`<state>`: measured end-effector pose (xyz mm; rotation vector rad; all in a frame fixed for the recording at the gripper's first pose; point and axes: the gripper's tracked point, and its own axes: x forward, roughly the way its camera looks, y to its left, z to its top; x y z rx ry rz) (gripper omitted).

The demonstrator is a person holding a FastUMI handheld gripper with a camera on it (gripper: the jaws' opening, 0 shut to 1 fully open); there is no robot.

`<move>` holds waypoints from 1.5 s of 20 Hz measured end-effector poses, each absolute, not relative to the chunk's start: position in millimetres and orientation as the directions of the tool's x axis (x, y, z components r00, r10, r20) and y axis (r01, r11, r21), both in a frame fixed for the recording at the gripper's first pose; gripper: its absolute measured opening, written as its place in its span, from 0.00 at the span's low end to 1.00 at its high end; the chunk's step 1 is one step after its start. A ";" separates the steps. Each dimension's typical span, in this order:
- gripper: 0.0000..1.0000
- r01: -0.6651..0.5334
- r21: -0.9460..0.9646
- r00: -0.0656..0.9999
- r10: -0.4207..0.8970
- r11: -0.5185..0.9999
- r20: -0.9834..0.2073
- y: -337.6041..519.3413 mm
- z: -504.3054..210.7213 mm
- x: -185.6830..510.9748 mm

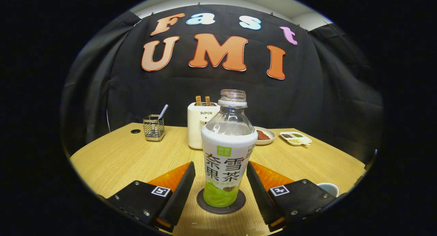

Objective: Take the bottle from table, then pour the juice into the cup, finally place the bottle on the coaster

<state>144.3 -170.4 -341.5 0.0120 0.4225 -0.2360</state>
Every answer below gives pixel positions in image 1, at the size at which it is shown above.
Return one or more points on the black backdrop cloth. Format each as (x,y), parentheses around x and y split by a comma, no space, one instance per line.
(290,103)

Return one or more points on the juice bottle white green label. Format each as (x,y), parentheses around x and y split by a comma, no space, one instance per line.
(227,144)

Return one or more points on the white divided dish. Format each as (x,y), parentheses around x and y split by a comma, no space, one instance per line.
(296,139)

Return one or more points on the white cup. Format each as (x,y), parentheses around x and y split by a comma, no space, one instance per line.
(329,189)

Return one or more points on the white toaster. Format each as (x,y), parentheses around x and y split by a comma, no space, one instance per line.
(196,127)

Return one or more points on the wooden table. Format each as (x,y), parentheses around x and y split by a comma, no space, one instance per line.
(129,157)

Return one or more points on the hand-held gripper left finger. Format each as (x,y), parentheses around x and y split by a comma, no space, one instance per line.
(181,195)

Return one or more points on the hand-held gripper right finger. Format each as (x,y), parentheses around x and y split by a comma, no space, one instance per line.
(259,191)

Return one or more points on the dark round coaster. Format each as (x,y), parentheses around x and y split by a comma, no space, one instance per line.
(240,203)

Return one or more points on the white plate with red food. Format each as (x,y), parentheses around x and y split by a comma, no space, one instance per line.
(264,136)

